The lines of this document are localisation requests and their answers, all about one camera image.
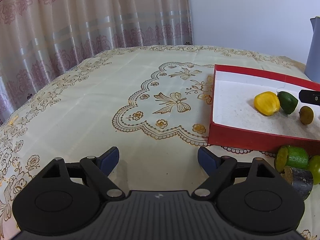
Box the round green fruit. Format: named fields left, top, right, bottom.
left=308, top=155, right=320, bottom=185

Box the dark sugarcane piece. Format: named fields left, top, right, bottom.
left=282, top=166, right=313, bottom=200

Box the brown round longan fruit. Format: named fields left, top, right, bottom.
left=299, top=106, right=314, bottom=125

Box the dark green fruit piece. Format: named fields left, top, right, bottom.
left=277, top=91, right=298, bottom=115

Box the light blue electric kettle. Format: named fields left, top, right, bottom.
left=304, top=16, right=320, bottom=83

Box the yellow fruit piece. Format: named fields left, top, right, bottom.
left=254, top=92, right=280, bottom=116

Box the red cardboard box tray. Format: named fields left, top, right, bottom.
left=208, top=64, right=319, bottom=155

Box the green cut cucumber piece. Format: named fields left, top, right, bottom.
left=274, top=145, right=309, bottom=173

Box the cream gold embroidered tablecloth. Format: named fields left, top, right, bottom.
left=1, top=46, right=305, bottom=239

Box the pink floral curtain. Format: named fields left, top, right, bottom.
left=1, top=0, right=193, bottom=121

